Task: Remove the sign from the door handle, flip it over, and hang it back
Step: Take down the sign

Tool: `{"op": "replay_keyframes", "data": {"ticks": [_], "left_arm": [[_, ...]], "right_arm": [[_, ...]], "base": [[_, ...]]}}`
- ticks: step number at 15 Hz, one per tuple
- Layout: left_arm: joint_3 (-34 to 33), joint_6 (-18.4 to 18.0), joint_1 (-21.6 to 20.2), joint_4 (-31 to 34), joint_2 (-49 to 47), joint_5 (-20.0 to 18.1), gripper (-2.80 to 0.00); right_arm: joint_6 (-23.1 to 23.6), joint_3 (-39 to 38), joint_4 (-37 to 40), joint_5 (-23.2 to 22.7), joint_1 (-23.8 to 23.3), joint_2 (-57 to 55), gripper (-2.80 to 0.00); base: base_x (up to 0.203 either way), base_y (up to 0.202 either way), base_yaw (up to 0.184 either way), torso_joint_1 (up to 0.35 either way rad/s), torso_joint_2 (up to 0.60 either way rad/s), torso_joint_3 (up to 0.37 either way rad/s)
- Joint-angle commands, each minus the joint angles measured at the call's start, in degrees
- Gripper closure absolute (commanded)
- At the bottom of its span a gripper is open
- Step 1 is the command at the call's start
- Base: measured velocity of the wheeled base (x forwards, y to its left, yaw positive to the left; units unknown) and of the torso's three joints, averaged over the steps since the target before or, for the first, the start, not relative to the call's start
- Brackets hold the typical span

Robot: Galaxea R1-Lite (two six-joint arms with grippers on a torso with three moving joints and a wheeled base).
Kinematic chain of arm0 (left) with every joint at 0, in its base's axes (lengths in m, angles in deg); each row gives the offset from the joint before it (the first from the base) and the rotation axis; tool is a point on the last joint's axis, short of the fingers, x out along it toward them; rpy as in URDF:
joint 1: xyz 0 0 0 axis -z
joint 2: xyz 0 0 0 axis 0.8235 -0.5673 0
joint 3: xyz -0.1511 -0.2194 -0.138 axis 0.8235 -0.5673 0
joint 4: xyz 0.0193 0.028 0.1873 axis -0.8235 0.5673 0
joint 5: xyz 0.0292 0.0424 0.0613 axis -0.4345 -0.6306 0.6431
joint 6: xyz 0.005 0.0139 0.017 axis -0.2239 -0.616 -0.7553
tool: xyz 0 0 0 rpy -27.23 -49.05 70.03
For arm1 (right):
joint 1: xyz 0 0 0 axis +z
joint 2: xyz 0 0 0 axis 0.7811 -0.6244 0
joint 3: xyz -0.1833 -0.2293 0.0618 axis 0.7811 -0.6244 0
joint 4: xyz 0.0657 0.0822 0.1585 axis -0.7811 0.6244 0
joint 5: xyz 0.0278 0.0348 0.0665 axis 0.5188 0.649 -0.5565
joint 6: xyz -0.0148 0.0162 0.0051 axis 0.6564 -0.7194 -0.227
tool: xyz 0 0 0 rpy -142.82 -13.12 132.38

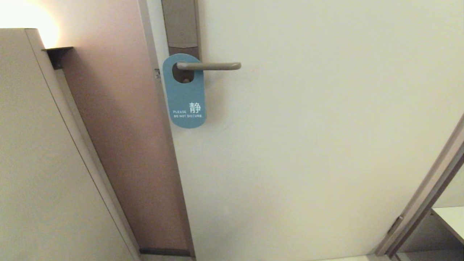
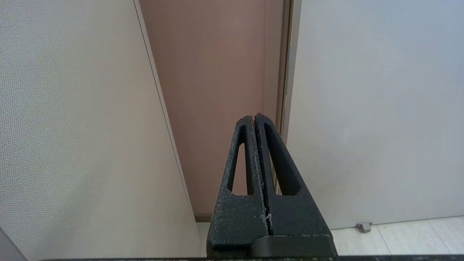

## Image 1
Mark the blue do-not-disturb door sign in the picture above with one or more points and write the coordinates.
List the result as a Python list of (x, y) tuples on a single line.
[(186, 98)]

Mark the white door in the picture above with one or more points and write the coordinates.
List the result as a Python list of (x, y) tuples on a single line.
[(308, 145)]

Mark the brown door lock plate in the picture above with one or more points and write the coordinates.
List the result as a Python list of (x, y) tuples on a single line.
[(181, 25)]

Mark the small metal latch plate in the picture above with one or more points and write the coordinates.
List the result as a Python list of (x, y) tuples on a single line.
[(157, 74)]

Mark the dark baseboard strip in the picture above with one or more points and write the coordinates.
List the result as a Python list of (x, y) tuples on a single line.
[(163, 251)]

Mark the brown frame hinge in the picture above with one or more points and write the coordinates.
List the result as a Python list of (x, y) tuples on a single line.
[(395, 224)]

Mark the dark wall lamp bracket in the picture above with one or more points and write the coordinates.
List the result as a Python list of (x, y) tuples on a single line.
[(58, 54)]

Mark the brown closet door frame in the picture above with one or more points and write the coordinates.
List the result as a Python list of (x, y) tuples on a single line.
[(424, 195)]

